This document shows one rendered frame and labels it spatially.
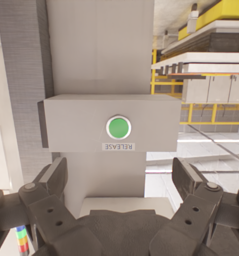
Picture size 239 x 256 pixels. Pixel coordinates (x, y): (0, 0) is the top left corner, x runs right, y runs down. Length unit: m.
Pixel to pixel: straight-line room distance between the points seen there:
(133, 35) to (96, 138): 0.19
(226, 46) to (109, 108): 2.73
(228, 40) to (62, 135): 2.80
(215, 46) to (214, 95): 4.91
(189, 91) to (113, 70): 6.93
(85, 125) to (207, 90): 7.31
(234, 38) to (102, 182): 2.77
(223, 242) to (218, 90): 7.41
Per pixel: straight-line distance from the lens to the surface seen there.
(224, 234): 0.42
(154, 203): 0.41
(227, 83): 7.87
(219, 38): 2.88
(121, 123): 0.25
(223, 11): 3.12
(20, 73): 0.33
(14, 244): 1.72
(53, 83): 0.36
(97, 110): 0.26
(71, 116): 0.27
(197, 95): 7.37
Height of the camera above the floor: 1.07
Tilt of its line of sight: 16 degrees up
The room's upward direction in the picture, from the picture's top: 180 degrees counter-clockwise
